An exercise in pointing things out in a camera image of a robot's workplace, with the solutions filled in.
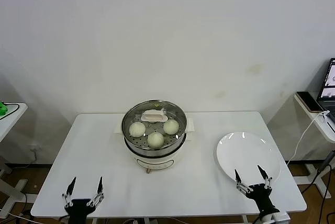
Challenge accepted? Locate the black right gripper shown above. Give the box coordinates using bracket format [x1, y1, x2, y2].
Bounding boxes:
[234, 164, 281, 217]

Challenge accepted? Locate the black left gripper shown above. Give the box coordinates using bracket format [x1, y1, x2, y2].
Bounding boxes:
[62, 176, 105, 224]

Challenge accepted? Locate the white steamed baozi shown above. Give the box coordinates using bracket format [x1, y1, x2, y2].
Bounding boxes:
[147, 132, 165, 148]
[129, 122, 147, 138]
[163, 119, 180, 135]

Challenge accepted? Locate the round glass pot lid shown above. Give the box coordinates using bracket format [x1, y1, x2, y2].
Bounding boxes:
[121, 99, 188, 151]

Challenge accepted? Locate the perforated steel steamer basket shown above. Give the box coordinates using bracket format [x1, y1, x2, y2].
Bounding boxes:
[114, 99, 197, 157]

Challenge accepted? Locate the white round plate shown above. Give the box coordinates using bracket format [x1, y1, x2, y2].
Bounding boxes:
[216, 131, 282, 188]

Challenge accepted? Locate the cream electric cooker pot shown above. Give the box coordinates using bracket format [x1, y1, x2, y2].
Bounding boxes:
[115, 119, 196, 174]

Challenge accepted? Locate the dark smartphone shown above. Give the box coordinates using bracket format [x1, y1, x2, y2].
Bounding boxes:
[297, 91, 325, 113]

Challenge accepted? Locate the open black laptop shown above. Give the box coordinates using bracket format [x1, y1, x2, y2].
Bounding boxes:
[316, 57, 335, 122]

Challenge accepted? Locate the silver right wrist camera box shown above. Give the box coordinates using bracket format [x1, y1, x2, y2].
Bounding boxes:
[273, 213, 291, 224]

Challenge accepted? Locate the thin white cable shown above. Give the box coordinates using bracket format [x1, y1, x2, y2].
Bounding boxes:
[285, 110, 331, 166]

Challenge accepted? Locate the thick black cable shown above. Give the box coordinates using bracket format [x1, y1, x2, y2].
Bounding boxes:
[298, 150, 335, 198]

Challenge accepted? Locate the thin black cable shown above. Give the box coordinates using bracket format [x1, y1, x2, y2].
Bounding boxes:
[4, 103, 20, 115]

